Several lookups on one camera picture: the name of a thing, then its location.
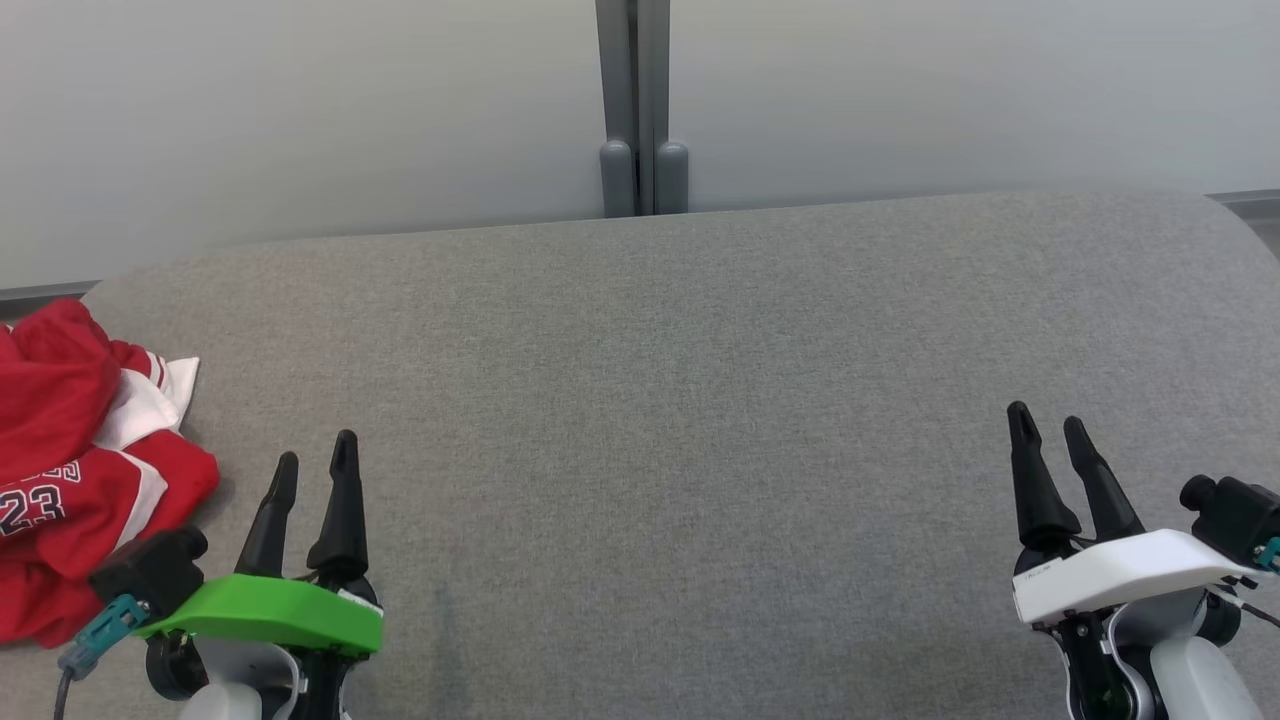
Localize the right camera cable teal plug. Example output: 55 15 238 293
1238 538 1280 629

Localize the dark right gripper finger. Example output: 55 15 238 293
1063 416 1146 541
1007 401 1083 549

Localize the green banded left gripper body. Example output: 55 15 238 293
135 570 386 720

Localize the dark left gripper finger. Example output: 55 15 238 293
235 452 299 579
306 430 369 583

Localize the left camera cable teal plug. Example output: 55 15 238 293
52 595 151 720

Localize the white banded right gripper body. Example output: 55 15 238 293
1013 530 1256 720

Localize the red jersey with number print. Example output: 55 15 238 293
0 430 221 647

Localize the grey partition post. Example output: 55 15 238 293
596 0 691 218

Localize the camera cable teal plug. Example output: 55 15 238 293
52 595 151 720
1238 538 1280 629

